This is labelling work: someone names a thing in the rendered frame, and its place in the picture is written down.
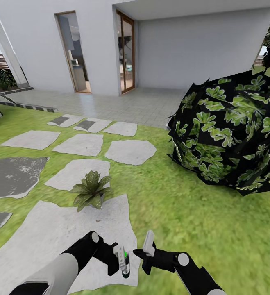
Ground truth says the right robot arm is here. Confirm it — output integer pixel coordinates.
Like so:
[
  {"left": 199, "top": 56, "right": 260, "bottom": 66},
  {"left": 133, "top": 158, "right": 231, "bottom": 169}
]
[{"left": 133, "top": 230, "right": 227, "bottom": 295}]

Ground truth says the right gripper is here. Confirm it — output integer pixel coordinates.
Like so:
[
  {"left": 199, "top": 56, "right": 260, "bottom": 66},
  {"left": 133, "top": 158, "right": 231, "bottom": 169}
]
[{"left": 133, "top": 242, "right": 163, "bottom": 275}]

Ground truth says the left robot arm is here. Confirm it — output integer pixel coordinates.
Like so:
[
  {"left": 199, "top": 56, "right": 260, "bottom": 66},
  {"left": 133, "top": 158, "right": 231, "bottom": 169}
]
[{"left": 9, "top": 231, "right": 126, "bottom": 295}]

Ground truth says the insectifuge atomizer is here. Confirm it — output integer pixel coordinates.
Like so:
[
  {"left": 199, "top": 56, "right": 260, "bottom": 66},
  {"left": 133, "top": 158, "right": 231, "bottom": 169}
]
[{"left": 122, "top": 255, "right": 130, "bottom": 278}]

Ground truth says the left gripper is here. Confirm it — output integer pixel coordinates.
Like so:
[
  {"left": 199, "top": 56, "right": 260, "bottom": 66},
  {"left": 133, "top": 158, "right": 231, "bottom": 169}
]
[{"left": 101, "top": 242, "right": 120, "bottom": 276}]

